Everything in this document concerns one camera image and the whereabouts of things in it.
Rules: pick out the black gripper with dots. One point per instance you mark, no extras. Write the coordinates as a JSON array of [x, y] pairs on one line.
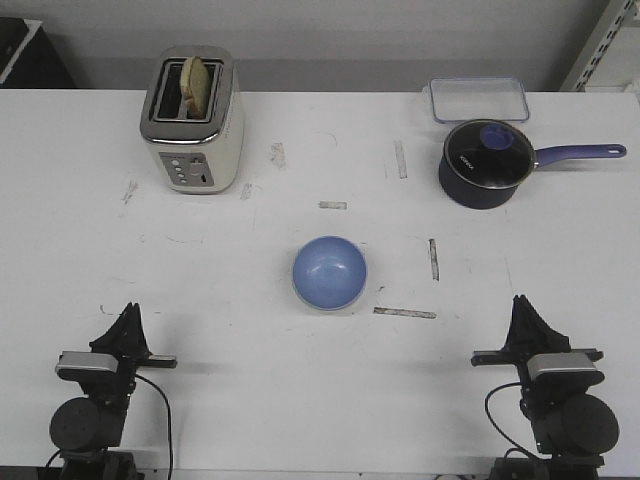
[[553, 378], [115, 389]]

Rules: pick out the green bowl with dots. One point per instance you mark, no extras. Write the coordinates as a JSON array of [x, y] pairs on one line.
[[328, 303]]

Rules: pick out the blue bowl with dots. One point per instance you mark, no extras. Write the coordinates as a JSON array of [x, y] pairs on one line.
[[329, 265]]

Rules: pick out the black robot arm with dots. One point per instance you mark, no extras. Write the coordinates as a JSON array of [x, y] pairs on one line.
[[87, 430], [558, 459]]

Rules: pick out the dark blue saucepan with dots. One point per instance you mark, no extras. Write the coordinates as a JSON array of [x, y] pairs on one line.
[[483, 198]]

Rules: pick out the glass pot lid blue knob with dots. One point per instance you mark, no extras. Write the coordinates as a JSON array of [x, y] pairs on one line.
[[488, 153]]

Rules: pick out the cream and steel toaster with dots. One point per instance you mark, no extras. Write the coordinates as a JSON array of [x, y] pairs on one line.
[[194, 156]]

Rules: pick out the clear plastic container blue rim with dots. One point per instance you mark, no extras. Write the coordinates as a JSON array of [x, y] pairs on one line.
[[459, 99]]

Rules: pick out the toast slice in toaster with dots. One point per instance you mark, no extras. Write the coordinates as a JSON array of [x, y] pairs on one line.
[[195, 84]]

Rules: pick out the black box background left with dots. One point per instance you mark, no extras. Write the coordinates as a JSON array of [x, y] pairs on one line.
[[29, 59]]

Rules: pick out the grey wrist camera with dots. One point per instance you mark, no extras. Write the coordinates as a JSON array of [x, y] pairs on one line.
[[557, 363], [86, 361]]

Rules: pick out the white perforated metal shelf post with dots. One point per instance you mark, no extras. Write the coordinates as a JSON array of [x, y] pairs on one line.
[[614, 17]]

